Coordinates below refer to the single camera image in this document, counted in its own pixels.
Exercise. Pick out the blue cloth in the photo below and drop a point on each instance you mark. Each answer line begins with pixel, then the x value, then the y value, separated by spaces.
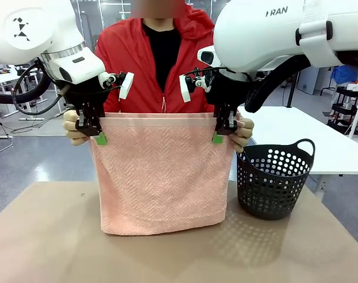
pixel 344 75

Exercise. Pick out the dark perforated plastic basket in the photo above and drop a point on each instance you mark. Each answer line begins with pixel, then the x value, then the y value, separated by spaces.
pixel 270 185

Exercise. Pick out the black utility cart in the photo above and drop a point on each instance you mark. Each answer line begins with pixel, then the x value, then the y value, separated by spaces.
pixel 341 103

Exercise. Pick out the person in red jacket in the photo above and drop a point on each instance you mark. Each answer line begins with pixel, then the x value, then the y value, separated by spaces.
pixel 132 59

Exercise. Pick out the person's left hand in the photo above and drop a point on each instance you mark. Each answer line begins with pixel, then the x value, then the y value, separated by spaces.
pixel 244 132

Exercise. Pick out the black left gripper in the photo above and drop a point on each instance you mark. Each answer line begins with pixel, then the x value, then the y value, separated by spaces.
pixel 87 94

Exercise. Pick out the person's right hand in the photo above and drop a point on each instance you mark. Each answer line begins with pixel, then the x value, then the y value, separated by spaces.
pixel 71 129

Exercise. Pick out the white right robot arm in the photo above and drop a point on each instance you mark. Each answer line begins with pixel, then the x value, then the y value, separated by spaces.
pixel 255 35

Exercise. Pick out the pink terry towel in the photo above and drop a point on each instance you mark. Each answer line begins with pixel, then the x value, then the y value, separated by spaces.
pixel 161 171

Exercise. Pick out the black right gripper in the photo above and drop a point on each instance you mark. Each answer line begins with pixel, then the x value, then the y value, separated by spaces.
pixel 226 91

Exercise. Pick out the black tripod with white head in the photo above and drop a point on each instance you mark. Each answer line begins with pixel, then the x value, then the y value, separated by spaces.
pixel 292 91

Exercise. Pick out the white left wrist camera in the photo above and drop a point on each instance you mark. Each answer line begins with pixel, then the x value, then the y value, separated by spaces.
pixel 126 85

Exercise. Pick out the white side table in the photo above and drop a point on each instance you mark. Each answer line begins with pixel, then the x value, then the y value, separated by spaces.
pixel 299 132

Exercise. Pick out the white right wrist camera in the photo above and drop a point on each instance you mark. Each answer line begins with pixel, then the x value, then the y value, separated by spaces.
pixel 185 88

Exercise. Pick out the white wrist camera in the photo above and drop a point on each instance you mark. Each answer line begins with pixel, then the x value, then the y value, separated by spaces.
pixel 185 88
pixel 126 85

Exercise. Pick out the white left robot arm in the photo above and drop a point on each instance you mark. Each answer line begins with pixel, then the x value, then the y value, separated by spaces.
pixel 26 29

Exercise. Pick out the white lab table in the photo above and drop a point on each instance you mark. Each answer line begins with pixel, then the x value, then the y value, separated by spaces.
pixel 8 78

